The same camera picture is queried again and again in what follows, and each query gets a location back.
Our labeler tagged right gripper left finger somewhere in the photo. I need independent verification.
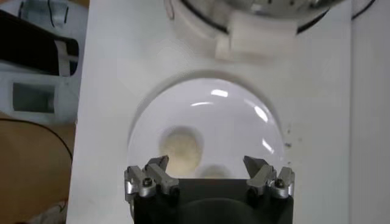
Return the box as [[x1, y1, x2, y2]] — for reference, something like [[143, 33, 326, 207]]
[[124, 155, 180, 203]]

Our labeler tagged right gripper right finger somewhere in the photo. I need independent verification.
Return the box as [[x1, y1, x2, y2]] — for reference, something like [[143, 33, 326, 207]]
[[243, 155, 296, 200]]

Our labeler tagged white steamed baozi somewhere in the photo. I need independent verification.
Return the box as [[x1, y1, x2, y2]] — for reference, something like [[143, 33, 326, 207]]
[[160, 127, 204, 179]]

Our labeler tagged white black robot base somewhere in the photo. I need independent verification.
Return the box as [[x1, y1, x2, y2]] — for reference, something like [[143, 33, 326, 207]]
[[0, 0, 90, 125]]

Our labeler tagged perforated steel steamer basket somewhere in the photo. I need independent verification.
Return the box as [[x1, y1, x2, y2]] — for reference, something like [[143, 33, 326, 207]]
[[225, 0, 345, 13]]

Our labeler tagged round white plate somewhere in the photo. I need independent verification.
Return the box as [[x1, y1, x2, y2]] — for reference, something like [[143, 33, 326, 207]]
[[127, 77, 286, 180]]

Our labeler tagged white electric cooker base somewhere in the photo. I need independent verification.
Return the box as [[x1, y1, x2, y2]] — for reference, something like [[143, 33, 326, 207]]
[[164, 0, 377, 61]]

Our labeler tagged black floor cable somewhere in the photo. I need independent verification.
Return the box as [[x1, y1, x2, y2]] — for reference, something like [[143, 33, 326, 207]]
[[0, 117, 74, 162]]

